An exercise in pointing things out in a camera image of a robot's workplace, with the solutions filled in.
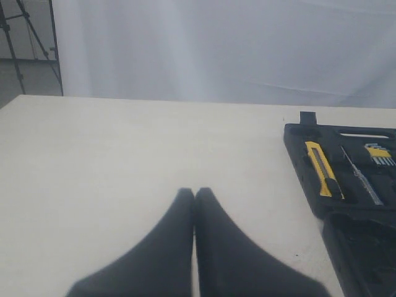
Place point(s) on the yellow hex key set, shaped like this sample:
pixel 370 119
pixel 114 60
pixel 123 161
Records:
pixel 379 155

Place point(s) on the yellow utility knife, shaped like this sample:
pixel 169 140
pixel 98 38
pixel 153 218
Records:
pixel 329 186

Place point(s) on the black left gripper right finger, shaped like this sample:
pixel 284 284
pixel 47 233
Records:
pixel 231 264

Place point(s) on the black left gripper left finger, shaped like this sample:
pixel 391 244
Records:
pixel 159 265

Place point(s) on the white backdrop curtain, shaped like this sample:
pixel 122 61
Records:
pixel 319 53

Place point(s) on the black plastic tool case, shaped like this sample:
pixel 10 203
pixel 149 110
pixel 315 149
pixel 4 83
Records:
pixel 359 235

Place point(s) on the clear handle tester screwdriver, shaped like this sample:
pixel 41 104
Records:
pixel 366 184

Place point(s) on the black metal tripod frame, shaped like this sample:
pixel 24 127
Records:
pixel 29 50

